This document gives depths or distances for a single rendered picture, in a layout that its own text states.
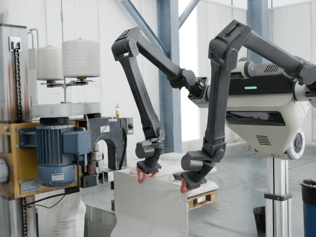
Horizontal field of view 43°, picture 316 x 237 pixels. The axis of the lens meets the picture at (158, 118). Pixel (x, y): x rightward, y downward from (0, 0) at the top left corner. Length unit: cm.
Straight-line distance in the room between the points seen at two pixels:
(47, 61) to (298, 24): 879
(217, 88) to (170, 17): 654
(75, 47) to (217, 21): 801
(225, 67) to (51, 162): 79
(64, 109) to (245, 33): 76
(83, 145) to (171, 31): 629
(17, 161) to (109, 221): 97
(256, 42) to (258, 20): 922
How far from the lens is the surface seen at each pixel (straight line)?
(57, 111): 160
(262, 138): 190
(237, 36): 126
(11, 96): 181
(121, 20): 745
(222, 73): 130
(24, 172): 179
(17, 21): 522
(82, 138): 161
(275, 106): 171
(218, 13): 966
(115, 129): 203
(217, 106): 135
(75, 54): 171
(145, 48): 171
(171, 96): 783
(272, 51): 140
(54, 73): 193
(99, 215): 264
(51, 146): 164
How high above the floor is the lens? 143
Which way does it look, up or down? 3 degrees down
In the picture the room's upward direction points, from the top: 2 degrees counter-clockwise
